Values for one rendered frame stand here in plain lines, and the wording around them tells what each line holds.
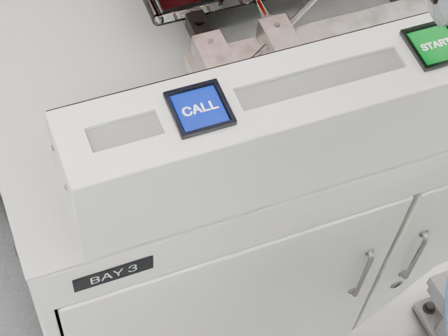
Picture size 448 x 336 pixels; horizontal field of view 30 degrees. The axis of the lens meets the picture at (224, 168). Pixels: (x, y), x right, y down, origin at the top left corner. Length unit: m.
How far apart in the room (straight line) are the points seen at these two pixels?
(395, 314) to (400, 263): 0.37
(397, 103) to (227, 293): 0.36
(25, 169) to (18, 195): 0.03
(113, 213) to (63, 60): 0.28
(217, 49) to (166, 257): 0.24
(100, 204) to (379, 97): 0.29
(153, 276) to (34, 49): 0.31
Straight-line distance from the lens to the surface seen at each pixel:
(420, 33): 0.90
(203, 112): 0.80
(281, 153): 0.83
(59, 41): 1.06
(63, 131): 0.79
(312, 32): 0.99
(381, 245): 1.15
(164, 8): 0.98
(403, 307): 0.89
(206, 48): 0.92
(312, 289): 1.18
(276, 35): 0.95
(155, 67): 1.02
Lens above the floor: 1.60
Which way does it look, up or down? 56 degrees down
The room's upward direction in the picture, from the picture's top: 6 degrees clockwise
